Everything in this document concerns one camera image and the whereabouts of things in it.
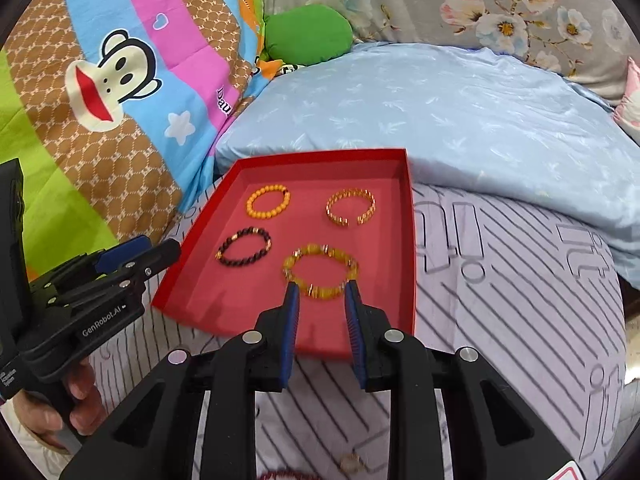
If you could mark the left hand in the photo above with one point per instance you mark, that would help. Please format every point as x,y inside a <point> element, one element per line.
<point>44,422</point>

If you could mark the light blue quilt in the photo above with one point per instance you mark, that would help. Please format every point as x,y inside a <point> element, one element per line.
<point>469,119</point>

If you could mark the pink cartoon cat pillow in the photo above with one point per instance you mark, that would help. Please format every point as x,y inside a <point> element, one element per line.
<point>627,113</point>

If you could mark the colourful monkey cartoon quilt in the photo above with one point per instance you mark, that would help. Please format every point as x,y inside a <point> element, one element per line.
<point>113,109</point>

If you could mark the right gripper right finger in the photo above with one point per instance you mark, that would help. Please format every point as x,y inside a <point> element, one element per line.
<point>388,359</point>

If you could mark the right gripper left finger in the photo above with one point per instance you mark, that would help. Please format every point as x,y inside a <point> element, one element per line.
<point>258,360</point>

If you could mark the green plush cushion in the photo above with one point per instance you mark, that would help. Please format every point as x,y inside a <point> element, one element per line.
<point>307,35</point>

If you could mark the red jewelry tray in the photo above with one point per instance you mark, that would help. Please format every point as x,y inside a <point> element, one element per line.
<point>318,219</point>

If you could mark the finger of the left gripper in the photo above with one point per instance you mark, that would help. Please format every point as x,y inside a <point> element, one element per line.
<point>149,263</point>
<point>110,260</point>

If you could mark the grey floral bedsheet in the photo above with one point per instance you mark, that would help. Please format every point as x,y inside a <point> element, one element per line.
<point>588,41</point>

